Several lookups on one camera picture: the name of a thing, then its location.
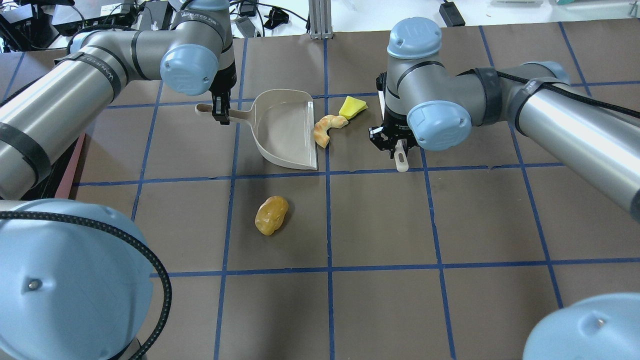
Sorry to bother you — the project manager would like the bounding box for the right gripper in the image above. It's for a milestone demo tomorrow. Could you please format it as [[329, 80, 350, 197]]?
[[368, 117, 418, 153]]

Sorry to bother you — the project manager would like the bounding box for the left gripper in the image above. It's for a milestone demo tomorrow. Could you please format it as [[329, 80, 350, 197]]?
[[209, 63, 237, 125]]

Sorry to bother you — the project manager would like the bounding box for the beige hand brush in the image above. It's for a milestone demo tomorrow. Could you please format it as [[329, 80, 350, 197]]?
[[393, 139, 409, 173]]

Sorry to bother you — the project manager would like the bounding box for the yellow sponge wedge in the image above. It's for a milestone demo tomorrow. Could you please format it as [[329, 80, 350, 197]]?
[[338, 96, 368, 121]]

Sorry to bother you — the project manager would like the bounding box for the croissant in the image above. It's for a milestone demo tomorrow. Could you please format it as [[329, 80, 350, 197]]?
[[311, 114, 349, 149]]

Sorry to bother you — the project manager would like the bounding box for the beige dustpan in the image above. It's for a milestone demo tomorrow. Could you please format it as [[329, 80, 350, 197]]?
[[195, 89, 318, 170]]

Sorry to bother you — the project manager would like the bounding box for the orange bread roll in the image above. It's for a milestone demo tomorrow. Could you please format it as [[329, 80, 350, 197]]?
[[254, 195, 290, 236]]

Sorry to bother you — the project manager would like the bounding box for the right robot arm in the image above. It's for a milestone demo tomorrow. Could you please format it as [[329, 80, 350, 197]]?
[[369, 17, 640, 360]]

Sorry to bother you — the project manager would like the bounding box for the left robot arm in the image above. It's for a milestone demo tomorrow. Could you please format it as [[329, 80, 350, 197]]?
[[1, 0, 236, 360]]

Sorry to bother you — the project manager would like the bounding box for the black power adapter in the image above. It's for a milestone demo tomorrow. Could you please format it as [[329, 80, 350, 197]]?
[[438, 0, 466, 28]]

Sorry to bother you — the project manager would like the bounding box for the aluminium frame post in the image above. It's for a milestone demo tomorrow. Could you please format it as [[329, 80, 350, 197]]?
[[308, 0, 334, 40]]

